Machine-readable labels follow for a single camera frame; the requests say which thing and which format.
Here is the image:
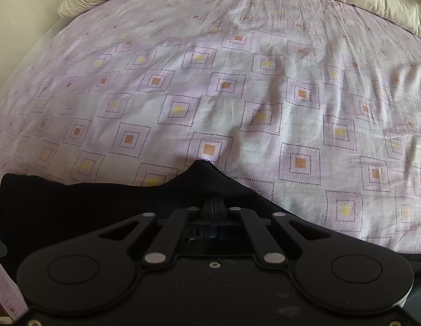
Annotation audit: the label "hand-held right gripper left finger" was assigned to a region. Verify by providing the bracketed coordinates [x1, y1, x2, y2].
[78, 195, 215, 267]

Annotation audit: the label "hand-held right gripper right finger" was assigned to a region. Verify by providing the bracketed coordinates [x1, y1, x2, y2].
[215, 195, 354, 266]

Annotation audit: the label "black pants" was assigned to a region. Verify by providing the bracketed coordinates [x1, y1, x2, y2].
[0, 159, 421, 326]

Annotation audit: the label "pink square-patterned bed sheet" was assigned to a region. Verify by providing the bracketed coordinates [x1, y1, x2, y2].
[0, 0, 421, 316]

